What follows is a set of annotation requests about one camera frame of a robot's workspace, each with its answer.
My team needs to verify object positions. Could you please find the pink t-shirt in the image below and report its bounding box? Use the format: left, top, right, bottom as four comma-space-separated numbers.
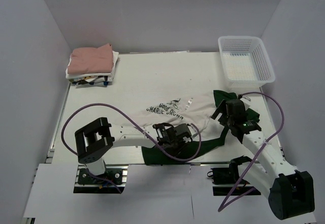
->
68, 43, 114, 75

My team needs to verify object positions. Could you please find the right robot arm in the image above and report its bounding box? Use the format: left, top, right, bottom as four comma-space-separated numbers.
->
211, 99, 315, 220

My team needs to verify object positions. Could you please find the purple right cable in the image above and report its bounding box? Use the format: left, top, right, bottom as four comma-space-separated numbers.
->
217, 91, 285, 212

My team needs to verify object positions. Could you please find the white and green t-shirt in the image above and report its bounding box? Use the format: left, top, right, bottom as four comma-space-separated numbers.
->
121, 89, 261, 167

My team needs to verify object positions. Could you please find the white plastic basket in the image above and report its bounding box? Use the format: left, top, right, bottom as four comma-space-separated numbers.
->
218, 36, 275, 91

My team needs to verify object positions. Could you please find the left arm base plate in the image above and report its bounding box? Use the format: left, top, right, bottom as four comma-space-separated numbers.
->
73, 165, 127, 194

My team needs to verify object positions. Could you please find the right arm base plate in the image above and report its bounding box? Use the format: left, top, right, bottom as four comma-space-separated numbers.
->
207, 168, 261, 197

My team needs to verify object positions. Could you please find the printed folded t-shirt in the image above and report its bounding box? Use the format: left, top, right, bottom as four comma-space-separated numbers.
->
69, 76, 113, 86

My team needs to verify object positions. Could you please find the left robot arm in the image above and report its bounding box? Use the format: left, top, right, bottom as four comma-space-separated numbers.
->
75, 117, 195, 183

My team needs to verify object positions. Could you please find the white folded t-shirt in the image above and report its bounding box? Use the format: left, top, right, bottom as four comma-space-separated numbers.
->
66, 51, 119, 79

